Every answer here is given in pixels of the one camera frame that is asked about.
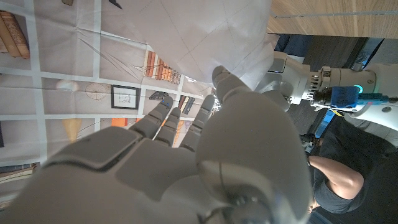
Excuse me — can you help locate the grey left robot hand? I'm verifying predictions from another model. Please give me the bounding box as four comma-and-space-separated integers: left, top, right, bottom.
254, 51, 312, 112

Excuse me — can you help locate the clear plastic bag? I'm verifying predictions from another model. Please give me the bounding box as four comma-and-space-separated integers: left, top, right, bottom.
101, 0, 280, 91

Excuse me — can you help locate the person in navy shorts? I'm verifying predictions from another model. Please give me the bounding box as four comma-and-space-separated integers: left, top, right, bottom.
306, 114, 398, 215

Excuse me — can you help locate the printed bookshelf backdrop cloth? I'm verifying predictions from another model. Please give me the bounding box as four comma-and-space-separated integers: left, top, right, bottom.
0, 0, 224, 212

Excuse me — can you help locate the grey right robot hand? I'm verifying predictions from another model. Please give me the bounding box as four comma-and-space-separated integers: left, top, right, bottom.
0, 65, 313, 224

